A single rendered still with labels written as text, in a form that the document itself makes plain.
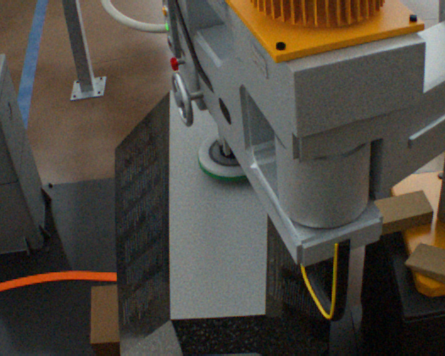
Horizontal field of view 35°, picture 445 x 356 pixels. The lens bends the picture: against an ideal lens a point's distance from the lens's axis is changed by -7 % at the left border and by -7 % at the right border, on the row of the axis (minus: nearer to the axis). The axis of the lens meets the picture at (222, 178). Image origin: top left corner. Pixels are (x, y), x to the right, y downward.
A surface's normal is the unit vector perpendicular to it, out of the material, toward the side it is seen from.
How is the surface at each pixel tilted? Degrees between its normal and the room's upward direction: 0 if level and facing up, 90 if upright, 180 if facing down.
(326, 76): 90
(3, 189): 90
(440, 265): 11
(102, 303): 0
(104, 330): 0
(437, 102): 90
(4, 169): 90
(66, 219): 0
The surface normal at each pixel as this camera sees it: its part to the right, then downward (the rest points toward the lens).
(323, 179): -0.09, 0.66
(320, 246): 0.32, 0.60
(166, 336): -0.63, -0.02
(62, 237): -0.09, -0.75
